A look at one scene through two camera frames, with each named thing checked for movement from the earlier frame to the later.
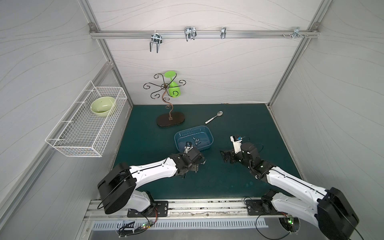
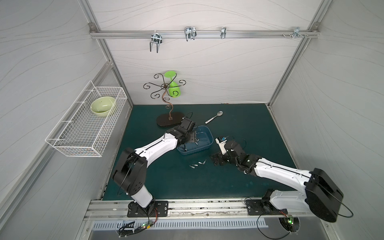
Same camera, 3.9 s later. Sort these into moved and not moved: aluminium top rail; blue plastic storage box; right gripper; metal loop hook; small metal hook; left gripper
Moved: left gripper; right gripper
Not moved: blue plastic storage box; metal loop hook; small metal hook; aluminium top rail
